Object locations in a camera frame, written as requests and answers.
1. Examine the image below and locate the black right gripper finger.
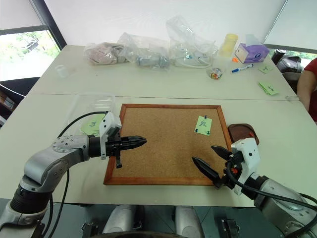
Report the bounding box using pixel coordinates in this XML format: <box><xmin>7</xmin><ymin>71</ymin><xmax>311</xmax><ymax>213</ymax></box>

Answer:
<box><xmin>211</xmin><ymin>145</ymin><xmax>233</xmax><ymax>162</ymax></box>
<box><xmin>191</xmin><ymin>156</ymin><xmax>221</xmax><ymax>185</ymax></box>

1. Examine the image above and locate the yellow plastic jar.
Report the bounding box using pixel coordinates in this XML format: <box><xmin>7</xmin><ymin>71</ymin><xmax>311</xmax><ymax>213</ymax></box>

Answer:
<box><xmin>217</xmin><ymin>33</ymin><xmax>239</xmax><ymax>58</ymax></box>

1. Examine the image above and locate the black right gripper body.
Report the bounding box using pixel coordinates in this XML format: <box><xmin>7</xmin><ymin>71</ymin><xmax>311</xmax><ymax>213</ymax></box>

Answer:
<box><xmin>212</xmin><ymin>151</ymin><xmax>245</xmax><ymax>190</ymax></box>

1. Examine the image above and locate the black metal bracket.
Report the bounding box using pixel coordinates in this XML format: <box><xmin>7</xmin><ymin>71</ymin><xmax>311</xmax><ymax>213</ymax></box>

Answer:
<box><xmin>216</xmin><ymin>218</ymin><xmax>240</xmax><ymax>238</ymax></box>
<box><xmin>81</xmin><ymin>221</ymin><xmax>99</xmax><ymax>238</ymax></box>

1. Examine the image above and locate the black chair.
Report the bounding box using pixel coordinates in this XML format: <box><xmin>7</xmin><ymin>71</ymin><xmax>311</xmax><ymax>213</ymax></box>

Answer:
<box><xmin>270</xmin><ymin>48</ymin><xmax>306</xmax><ymax>81</ymax></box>

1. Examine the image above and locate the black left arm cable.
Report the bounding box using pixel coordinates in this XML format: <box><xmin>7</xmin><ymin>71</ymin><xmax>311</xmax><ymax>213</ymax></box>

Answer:
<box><xmin>41</xmin><ymin>111</ymin><xmax>108</xmax><ymax>238</ymax></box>

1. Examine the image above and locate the dark shelf unit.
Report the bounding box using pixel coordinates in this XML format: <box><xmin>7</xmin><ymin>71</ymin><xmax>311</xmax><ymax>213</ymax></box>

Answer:
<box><xmin>0</xmin><ymin>76</ymin><xmax>41</xmax><ymax>127</ymax></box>

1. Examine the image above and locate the plastic bag with white cable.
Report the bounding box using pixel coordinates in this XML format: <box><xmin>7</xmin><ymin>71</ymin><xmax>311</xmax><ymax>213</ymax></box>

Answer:
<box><xmin>165</xmin><ymin>15</ymin><xmax>219</xmax><ymax>69</ymax></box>

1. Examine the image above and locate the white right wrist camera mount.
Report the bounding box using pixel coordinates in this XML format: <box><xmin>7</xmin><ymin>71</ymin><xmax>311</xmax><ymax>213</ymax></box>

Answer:
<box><xmin>230</xmin><ymin>137</ymin><xmax>262</xmax><ymax>196</ymax></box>

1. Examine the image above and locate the brown wooden tray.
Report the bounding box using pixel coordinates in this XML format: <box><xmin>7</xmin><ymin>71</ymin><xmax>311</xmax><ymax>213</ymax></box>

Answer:
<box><xmin>227</xmin><ymin>123</ymin><xmax>261</xmax><ymax>146</ymax></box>

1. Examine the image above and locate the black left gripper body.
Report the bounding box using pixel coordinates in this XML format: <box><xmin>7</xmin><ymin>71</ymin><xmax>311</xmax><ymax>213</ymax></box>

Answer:
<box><xmin>105</xmin><ymin>134</ymin><xmax>123</xmax><ymax>170</ymax></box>

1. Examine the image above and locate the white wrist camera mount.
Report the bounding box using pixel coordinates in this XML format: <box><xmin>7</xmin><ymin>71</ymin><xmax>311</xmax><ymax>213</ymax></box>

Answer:
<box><xmin>230</xmin><ymin>137</ymin><xmax>262</xmax><ymax>196</ymax></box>
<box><xmin>99</xmin><ymin>111</ymin><xmax>123</xmax><ymax>161</ymax></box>

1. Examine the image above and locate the small clear cup with candies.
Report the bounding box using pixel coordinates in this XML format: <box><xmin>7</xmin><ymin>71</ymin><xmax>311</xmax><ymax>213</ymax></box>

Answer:
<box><xmin>206</xmin><ymin>56</ymin><xmax>227</xmax><ymax>81</ymax></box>

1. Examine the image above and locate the purple tissue box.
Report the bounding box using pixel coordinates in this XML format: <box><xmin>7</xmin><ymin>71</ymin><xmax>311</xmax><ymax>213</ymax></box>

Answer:
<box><xmin>233</xmin><ymin>34</ymin><xmax>270</xmax><ymax>64</ymax></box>

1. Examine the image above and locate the small clear plastic cup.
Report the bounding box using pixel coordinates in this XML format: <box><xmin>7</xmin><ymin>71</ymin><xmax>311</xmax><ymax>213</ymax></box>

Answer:
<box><xmin>54</xmin><ymin>64</ymin><xmax>69</xmax><ymax>79</ymax></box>

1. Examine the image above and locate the green note with scribble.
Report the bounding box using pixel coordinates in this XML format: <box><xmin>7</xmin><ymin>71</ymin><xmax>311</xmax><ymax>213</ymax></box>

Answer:
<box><xmin>81</xmin><ymin>116</ymin><xmax>105</xmax><ymax>135</ymax></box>

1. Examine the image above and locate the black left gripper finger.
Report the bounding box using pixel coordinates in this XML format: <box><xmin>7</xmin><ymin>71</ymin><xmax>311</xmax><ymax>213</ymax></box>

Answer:
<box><xmin>120</xmin><ymin>135</ymin><xmax>148</xmax><ymax>145</ymax></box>
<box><xmin>120</xmin><ymin>141</ymin><xmax>148</xmax><ymax>152</ymax></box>

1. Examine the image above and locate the green sticky note stack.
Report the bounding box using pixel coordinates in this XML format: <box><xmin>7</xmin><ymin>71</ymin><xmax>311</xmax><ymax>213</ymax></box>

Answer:
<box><xmin>258</xmin><ymin>80</ymin><xmax>280</xmax><ymax>96</ymax></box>

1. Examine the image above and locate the silver rounded robot leg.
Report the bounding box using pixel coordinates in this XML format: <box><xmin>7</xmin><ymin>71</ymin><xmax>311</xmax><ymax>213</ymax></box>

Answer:
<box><xmin>174</xmin><ymin>205</ymin><xmax>203</xmax><ymax>238</ymax></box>
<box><xmin>102</xmin><ymin>205</ymin><xmax>137</xmax><ymax>235</ymax></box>

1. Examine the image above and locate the plastic bag with pink cloth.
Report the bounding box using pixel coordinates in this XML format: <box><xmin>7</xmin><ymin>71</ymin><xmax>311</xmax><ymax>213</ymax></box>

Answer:
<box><xmin>83</xmin><ymin>42</ymin><xmax>127</xmax><ymax>66</ymax></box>

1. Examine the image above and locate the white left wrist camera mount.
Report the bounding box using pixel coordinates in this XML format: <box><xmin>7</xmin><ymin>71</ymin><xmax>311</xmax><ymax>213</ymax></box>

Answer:
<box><xmin>99</xmin><ymin>111</ymin><xmax>123</xmax><ymax>161</ymax></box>

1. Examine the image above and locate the plastic bag with grey item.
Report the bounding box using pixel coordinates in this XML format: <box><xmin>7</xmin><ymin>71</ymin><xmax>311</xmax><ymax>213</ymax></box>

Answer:
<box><xmin>117</xmin><ymin>32</ymin><xmax>172</xmax><ymax>69</ymax></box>

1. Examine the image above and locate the wood-framed cork board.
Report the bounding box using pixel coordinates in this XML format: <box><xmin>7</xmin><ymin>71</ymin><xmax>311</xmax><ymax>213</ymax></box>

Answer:
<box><xmin>103</xmin><ymin>103</ymin><xmax>234</xmax><ymax>186</ymax></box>

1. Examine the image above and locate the black window frame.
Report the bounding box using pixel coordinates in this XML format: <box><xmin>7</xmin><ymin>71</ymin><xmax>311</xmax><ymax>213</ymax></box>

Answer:
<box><xmin>0</xmin><ymin>0</ymin><xmax>68</xmax><ymax>53</ymax></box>

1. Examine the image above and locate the blue whiteboard marker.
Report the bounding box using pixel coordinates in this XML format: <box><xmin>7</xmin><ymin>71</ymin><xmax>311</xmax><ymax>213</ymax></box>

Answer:
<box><xmin>231</xmin><ymin>63</ymin><xmax>255</xmax><ymax>74</ymax></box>

